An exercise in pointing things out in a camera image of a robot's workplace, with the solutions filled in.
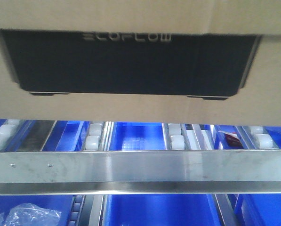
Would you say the roller track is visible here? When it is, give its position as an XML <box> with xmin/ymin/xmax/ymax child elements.
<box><xmin>161</xmin><ymin>123</ymin><xmax>190</xmax><ymax>150</ymax></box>
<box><xmin>82</xmin><ymin>121</ymin><xmax>115</xmax><ymax>152</ymax></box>

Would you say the clear plastic bag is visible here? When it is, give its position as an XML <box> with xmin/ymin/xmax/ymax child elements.
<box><xmin>0</xmin><ymin>203</ymin><xmax>62</xmax><ymax>226</ymax></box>

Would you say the blue bin lower left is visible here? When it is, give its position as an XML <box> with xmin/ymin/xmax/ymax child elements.
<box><xmin>0</xmin><ymin>195</ymin><xmax>73</xmax><ymax>226</ymax></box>

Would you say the left roller track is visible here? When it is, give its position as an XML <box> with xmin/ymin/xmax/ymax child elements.
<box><xmin>82</xmin><ymin>121</ymin><xmax>115</xmax><ymax>152</ymax></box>

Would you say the metal shelf front rail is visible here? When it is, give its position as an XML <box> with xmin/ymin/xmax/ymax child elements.
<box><xmin>0</xmin><ymin>150</ymin><xmax>281</xmax><ymax>195</ymax></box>

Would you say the brown cardboard box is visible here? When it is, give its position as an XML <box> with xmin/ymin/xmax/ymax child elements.
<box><xmin>0</xmin><ymin>0</ymin><xmax>281</xmax><ymax>126</ymax></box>

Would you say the blue bin lower centre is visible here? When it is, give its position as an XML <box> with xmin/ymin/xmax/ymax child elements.
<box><xmin>104</xmin><ymin>194</ymin><xmax>221</xmax><ymax>226</ymax></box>

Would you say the blue bin lower right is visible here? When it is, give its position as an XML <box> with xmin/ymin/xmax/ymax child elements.
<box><xmin>234</xmin><ymin>194</ymin><xmax>281</xmax><ymax>226</ymax></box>

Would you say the red packet in bin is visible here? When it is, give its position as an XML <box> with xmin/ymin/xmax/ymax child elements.
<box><xmin>217</xmin><ymin>130</ymin><xmax>243</xmax><ymax>149</ymax></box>

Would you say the blue bin on lower shelf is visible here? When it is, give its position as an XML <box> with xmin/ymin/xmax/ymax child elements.
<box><xmin>109</xmin><ymin>122</ymin><xmax>166</xmax><ymax>151</ymax></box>

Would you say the right roller track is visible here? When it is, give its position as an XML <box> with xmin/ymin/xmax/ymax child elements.
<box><xmin>161</xmin><ymin>123</ymin><xmax>190</xmax><ymax>150</ymax></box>

